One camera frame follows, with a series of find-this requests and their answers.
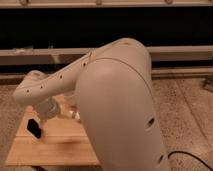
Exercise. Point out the white snack package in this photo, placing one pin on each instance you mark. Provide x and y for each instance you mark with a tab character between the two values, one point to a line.
75	115

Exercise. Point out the wooden table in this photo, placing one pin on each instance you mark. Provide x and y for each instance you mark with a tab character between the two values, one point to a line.
63	143

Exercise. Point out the grey metal rail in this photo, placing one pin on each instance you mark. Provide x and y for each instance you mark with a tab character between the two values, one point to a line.
30	56

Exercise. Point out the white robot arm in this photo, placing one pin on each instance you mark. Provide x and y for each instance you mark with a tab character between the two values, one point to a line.
112	89

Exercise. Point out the black eraser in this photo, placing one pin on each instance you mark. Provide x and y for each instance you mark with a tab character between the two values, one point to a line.
33	127

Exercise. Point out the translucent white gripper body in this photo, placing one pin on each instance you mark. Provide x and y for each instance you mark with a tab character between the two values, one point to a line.
47	109

